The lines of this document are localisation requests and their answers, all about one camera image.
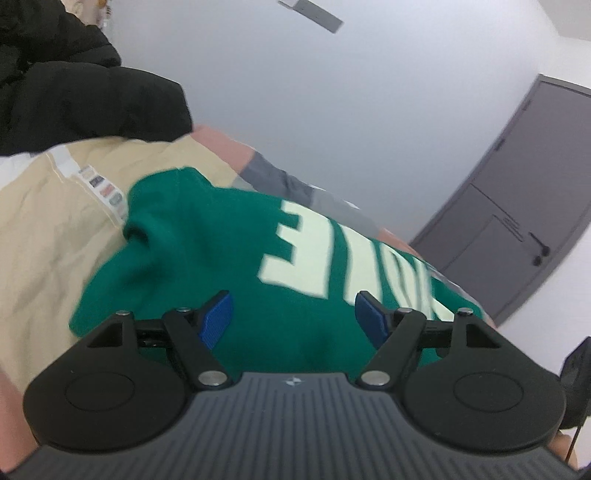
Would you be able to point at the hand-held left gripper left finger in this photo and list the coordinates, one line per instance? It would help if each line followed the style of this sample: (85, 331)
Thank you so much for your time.
(214, 319)

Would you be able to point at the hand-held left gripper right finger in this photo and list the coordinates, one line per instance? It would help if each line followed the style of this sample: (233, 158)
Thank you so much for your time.
(373, 319)

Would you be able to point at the green hoodie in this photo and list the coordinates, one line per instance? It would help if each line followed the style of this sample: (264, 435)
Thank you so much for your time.
(194, 249)

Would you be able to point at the patchwork bed blanket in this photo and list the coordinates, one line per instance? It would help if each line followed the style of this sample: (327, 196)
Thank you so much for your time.
(46, 230)

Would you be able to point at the grey door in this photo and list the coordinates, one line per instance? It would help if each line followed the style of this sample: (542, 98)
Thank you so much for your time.
(531, 175)

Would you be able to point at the black puffer jacket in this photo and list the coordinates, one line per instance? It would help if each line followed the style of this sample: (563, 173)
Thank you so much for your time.
(83, 97)

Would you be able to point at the grey wall fixture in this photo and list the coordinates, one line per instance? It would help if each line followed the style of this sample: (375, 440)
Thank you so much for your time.
(318, 14)

